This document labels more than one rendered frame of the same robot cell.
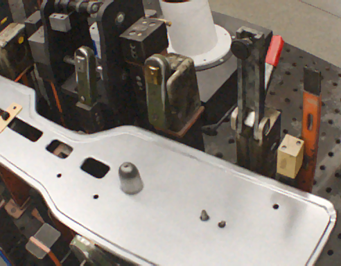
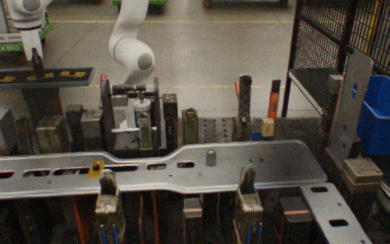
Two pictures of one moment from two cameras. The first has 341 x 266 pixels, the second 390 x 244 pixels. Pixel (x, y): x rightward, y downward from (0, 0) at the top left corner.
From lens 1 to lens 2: 0.73 m
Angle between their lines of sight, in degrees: 41
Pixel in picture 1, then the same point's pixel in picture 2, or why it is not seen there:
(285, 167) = (268, 131)
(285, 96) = not seen: hidden behind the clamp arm
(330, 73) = (208, 121)
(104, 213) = (211, 177)
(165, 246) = not seen: hidden behind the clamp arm
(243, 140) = (240, 130)
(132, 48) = (170, 109)
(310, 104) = (274, 97)
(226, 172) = (241, 145)
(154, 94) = (190, 127)
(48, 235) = (193, 203)
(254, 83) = (245, 100)
